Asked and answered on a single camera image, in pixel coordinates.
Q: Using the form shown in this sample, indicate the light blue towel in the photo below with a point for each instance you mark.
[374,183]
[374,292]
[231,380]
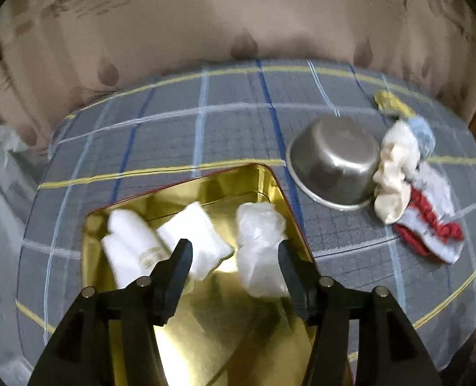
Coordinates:
[423,136]

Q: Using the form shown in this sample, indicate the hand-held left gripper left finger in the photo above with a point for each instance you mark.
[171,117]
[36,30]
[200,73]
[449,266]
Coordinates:
[177,273]

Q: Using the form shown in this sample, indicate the stainless steel bowl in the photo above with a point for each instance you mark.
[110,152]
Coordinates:
[334,161]

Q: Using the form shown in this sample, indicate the grey and red cloth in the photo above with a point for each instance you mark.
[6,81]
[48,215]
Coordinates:
[431,217]

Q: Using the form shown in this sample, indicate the beige leaf print curtain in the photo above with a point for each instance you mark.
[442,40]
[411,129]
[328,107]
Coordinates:
[222,16]

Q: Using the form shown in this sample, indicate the yellow cloth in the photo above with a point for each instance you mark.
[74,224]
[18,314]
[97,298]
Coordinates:
[388,100]

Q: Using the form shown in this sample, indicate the white sponge block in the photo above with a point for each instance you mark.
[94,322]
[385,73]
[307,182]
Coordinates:
[202,233]

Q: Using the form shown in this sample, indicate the white rolled cloth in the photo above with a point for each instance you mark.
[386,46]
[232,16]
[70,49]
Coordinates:
[129,237]

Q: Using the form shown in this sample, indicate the grey plaid bed sheet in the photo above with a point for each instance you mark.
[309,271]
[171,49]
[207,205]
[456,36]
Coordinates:
[222,128]

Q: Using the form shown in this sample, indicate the cream satin cloth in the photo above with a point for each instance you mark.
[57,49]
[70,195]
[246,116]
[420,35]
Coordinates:
[390,185]

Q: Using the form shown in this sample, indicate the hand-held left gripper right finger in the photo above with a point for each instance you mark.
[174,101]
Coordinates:
[292,273]

